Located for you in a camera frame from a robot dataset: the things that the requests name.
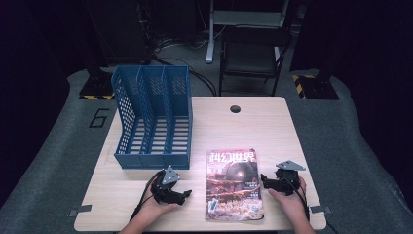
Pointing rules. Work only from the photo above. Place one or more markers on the person's left hand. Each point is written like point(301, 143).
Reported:
point(156, 209)

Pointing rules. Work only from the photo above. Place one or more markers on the black folding chair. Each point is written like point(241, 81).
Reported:
point(250, 58)

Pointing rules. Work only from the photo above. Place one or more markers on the dark cabinet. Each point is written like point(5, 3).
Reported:
point(117, 32)

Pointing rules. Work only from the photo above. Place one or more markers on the black hazard-striped stand base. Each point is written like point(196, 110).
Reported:
point(316, 87)
point(97, 87)

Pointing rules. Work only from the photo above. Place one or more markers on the grey tape strip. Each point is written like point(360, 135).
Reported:
point(319, 209)
point(79, 210)

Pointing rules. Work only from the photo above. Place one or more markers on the blue plastic file rack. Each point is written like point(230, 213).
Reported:
point(152, 159)

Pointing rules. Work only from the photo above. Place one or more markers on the glossy red-brown magazine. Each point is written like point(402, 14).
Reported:
point(232, 191)

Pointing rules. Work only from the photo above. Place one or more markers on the person's right hand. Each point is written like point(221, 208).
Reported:
point(293, 204)

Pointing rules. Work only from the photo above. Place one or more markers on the white metal stand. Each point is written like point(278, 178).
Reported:
point(211, 32)

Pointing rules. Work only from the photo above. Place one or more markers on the grey floor mat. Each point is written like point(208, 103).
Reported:
point(344, 146)

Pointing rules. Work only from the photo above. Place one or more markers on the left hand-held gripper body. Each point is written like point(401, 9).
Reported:
point(166, 188)

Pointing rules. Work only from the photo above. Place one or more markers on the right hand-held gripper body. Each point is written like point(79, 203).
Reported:
point(287, 182)

